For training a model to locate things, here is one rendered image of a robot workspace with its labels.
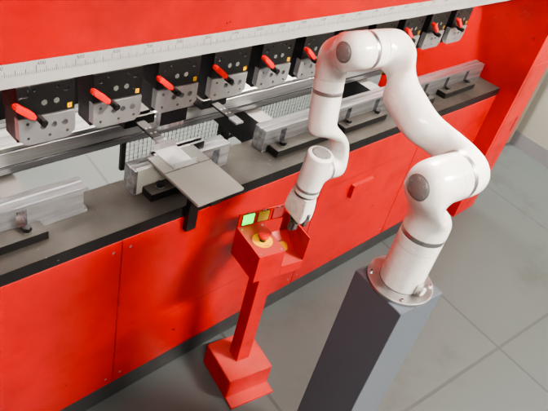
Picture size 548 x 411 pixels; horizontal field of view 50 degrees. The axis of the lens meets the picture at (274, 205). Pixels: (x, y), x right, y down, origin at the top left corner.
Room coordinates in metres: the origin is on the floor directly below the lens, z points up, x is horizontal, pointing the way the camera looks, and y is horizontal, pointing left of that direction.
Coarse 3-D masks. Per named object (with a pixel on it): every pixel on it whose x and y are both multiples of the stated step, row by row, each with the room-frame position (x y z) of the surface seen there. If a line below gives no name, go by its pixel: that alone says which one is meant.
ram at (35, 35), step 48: (0, 0) 1.14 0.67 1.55; (48, 0) 1.22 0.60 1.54; (96, 0) 1.32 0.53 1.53; (144, 0) 1.42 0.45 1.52; (192, 0) 1.55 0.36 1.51; (240, 0) 1.68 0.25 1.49; (288, 0) 1.85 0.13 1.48; (336, 0) 2.04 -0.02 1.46; (384, 0) 2.27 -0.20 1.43; (432, 0) 2.55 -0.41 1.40; (480, 0) 2.90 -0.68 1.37; (0, 48) 1.13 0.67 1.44; (48, 48) 1.22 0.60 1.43; (96, 48) 1.32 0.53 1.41; (192, 48) 1.56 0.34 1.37
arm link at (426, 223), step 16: (432, 160) 1.21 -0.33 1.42; (448, 160) 1.22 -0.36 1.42; (464, 160) 1.24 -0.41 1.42; (416, 176) 1.17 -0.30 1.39; (432, 176) 1.16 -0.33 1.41; (448, 176) 1.17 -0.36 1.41; (464, 176) 1.20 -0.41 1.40; (416, 192) 1.15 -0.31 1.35; (432, 192) 1.14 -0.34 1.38; (448, 192) 1.15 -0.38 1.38; (464, 192) 1.19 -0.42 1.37; (416, 208) 1.17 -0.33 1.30; (432, 208) 1.14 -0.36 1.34; (416, 224) 1.20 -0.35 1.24; (432, 224) 1.17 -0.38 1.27; (448, 224) 1.20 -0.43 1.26; (416, 240) 1.19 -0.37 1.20; (432, 240) 1.19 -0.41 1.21
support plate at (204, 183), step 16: (192, 144) 1.64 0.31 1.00; (160, 160) 1.50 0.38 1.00; (208, 160) 1.57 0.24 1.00; (176, 176) 1.44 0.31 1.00; (192, 176) 1.46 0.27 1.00; (208, 176) 1.49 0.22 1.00; (224, 176) 1.51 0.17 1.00; (192, 192) 1.39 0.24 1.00; (208, 192) 1.41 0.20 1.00; (224, 192) 1.43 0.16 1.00
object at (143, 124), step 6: (144, 108) 1.72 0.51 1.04; (144, 114) 1.70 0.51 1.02; (150, 114) 1.72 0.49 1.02; (132, 120) 1.66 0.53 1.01; (138, 120) 1.68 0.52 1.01; (144, 120) 1.70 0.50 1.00; (150, 120) 1.72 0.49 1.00; (126, 126) 1.64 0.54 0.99; (132, 126) 1.66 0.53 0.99; (144, 126) 1.66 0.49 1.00; (150, 126) 1.67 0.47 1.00; (150, 132) 1.63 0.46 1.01; (156, 132) 1.64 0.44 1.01; (156, 138) 1.61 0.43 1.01; (162, 138) 1.62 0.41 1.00
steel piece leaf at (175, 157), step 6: (156, 150) 1.55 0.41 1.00; (162, 150) 1.55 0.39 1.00; (168, 150) 1.56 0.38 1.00; (174, 150) 1.57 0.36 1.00; (180, 150) 1.58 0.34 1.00; (162, 156) 1.52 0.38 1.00; (168, 156) 1.53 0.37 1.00; (174, 156) 1.54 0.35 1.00; (180, 156) 1.55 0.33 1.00; (186, 156) 1.56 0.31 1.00; (168, 162) 1.50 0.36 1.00; (174, 162) 1.51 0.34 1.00; (180, 162) 1.49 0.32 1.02; (186, 162) 1.51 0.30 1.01; (192, 162) 1.53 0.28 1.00; (174, 168) 1.47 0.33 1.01
